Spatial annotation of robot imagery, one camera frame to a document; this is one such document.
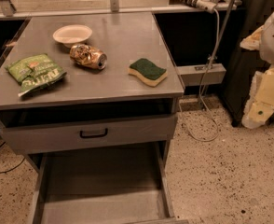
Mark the grey upper drawer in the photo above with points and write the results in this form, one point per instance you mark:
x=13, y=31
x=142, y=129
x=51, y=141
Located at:
x=65, y=136

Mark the black drawer handle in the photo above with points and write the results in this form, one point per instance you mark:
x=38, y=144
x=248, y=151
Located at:
x=93, y=134

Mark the grey drawer cabinet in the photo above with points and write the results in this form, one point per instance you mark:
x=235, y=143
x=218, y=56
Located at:
x=85, y=94

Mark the white cable plug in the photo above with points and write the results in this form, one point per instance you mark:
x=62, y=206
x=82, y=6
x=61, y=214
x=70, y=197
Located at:
x=206, y=5

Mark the open grey lower drawer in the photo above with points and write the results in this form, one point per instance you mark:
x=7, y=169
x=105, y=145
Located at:
x=105, y=185

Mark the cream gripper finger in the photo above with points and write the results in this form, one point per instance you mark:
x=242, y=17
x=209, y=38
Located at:
x=260, y=106

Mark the green and yellow sponge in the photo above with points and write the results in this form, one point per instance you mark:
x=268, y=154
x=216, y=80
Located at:
x=149, y=73

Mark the black side cabinet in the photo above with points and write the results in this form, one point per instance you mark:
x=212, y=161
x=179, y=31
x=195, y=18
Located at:
x=241, y=64

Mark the crushed gold soda can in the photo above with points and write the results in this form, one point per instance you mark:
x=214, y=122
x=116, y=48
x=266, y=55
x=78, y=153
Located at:
x=88, y=56

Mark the metal frame rail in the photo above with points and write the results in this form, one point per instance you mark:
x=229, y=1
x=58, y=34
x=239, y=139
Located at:
x=112, y=6

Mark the white paper bowl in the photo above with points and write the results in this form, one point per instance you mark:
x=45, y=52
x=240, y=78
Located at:
x=72, y=34

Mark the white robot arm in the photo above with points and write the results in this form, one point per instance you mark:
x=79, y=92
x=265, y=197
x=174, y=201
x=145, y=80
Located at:
x=262, y=39

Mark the grey metal bracket block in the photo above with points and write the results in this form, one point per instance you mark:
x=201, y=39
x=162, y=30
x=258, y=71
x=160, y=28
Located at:
x=194, y=75

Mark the green jalapeno chip bag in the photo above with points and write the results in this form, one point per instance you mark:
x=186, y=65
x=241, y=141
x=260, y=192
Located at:
x=37, y=73

